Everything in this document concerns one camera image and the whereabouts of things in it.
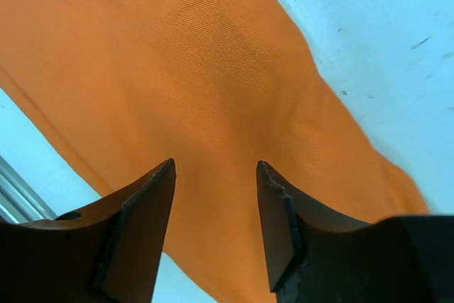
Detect aluminium rail frame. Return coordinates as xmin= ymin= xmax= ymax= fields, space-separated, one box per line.
xmin=0 ymin=158 xmax=57 ymax=224

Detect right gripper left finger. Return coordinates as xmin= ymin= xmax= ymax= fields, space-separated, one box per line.
xmin=1 ymin=159 xmax=176 ymax=303

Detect orange trousers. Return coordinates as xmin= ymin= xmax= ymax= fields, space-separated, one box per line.
xmin=1 ymin=0 xmax=428 ymax=302

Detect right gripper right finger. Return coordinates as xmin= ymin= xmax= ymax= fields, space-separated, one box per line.
xmin=256 ymin=161 xmax=453 ymax=302

